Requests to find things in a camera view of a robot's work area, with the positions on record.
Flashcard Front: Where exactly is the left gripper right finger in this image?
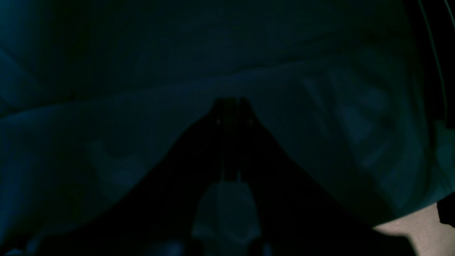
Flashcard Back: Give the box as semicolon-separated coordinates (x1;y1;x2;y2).
232;98;416;256

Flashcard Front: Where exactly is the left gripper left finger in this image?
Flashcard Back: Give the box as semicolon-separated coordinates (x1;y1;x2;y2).
36;98;232;256

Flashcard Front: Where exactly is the navy white striped t-shirt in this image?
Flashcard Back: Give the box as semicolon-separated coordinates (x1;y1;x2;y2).
403;0;455;129

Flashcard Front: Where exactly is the teal table cloth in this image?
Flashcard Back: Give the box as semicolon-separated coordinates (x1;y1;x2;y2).
1;0;454;256

